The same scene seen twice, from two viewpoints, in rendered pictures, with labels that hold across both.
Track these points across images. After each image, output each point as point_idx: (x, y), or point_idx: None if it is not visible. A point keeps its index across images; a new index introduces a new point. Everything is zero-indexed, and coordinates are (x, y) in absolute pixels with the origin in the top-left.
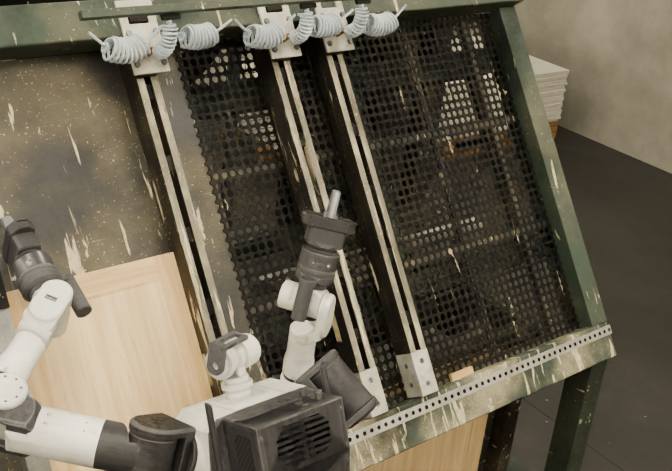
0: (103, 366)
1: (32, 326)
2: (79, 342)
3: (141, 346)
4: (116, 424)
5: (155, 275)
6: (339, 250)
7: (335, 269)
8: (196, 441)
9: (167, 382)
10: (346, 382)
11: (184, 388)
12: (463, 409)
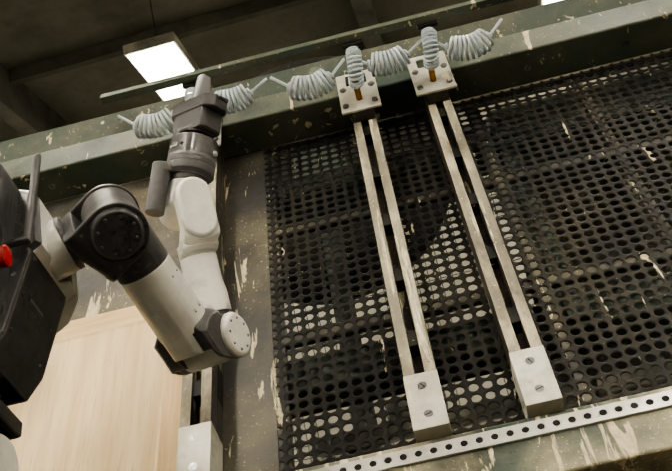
0: (72, 392)
1: None
2: (58, 372)
3: (122, 373)
4: None
5: None
6: (402, 254)
7: (196, 148)
8: None
9: (138, 406)
10: (99, 197)
11: (156, 412)
12: (633, 433)
